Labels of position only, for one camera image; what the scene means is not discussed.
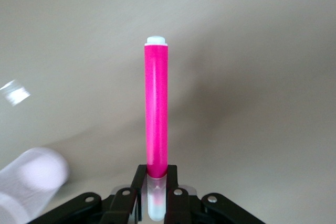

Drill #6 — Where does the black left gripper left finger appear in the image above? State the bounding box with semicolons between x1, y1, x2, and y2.
99;164;148;224

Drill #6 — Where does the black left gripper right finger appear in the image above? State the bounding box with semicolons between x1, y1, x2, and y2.
163;165;204;224

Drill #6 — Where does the pink marker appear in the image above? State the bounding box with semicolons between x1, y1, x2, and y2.
143;35;169;221

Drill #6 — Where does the pale pink plastic cup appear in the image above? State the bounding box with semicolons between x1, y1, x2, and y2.
0;147;70;224

